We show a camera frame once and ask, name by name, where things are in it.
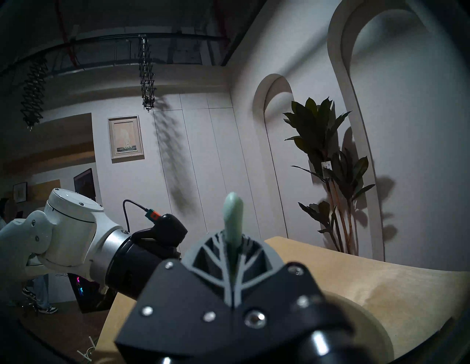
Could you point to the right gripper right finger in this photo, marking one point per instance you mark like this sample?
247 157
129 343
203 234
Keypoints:
279 312

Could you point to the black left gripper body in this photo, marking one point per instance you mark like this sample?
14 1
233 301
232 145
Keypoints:
128 268

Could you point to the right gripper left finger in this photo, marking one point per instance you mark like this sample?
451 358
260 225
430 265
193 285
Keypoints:
176 315

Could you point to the beige salad bowl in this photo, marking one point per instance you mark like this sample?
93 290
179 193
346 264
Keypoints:
371 330

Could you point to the teal plastic fork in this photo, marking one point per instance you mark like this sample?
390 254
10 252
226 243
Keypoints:
233 216

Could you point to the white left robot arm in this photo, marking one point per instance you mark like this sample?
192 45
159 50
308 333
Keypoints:
69 235

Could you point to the black computer tower with lights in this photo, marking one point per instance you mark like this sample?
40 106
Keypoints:
88 293

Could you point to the person legs in jeans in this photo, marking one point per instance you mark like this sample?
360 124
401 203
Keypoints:
40 293

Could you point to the dark flat screen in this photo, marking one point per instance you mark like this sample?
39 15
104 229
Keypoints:
85 182

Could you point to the small dark framed picture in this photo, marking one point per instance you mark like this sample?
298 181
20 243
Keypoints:
20 192

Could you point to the small white plant tag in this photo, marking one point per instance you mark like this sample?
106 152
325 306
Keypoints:
326 165

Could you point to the tall dark green potted plant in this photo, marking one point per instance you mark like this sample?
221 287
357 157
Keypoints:
315 124

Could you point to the black hanging ornament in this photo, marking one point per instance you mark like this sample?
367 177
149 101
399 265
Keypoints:
147 77
33 95

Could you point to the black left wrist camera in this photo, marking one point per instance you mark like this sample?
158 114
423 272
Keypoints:
167 229

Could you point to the framed wall picture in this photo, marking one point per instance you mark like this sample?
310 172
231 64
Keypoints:
125 138

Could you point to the black ceiling rail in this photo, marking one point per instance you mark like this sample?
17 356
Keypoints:
110 38

